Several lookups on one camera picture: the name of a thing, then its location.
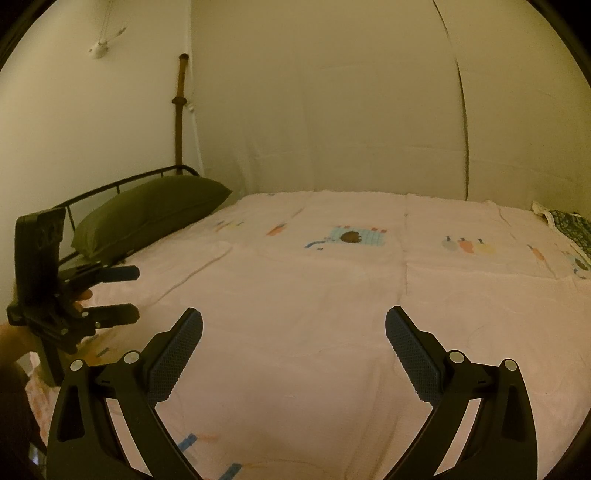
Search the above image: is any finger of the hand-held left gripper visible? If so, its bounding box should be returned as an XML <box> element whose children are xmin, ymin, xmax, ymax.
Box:
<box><xmin>81</xmin><ymin>303</ymin><xmax>140</xmax><ymax>328</ymax></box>
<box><xmin>60</xmin><ymin>264</ymin><xmax>140</xmax><ymax>283</ymax></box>

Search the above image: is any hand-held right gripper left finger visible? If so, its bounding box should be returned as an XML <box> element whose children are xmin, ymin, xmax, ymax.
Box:
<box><xmin>46</xmin><ymin>308</ymin><xmax>204</xmax><ymax>480</ymax></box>

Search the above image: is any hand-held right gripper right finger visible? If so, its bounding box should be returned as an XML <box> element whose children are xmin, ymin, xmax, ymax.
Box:
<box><xmin>385</xmin><ymin>305</ymin><xmax>539</xmax><ymax>480</ymax></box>

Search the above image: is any olive green pillow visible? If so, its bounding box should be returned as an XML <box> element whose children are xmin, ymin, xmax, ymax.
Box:
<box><xmin>70</xmin><ymin>176</ymin><xmax>233</xmax><ymax>259</ymax></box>

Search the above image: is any pink printed blanket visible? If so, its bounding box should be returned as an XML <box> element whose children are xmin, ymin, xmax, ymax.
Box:
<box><xmin>25</xmin><ymin>190</ymin><xmax>591</xmax><ymax>480</ymax></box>

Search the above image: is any brown wooden stick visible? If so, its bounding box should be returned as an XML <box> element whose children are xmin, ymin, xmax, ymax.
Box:
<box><xmin>171</xmin><ymin>54</ymin><xmax>191</xmax><ymax>168</ymax></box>

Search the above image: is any dark patterned cloth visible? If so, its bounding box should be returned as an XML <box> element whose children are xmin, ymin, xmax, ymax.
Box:
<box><xmin>531</xmin><ymin>200</ymin><xmax>591</xmax><ymax>274</ymax></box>

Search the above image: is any thin wall cable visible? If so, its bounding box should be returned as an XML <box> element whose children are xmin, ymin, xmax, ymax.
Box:
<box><xmin>431</xmin><ymin>0</ymin><xmax>472</xmax><ymax>201</ymax></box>

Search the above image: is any white wall hook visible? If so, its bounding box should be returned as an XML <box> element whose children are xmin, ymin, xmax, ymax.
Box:
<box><xmin>89</xmin><ymin>27</ymin><xmax>126</xmax><ymax>60</ymax></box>

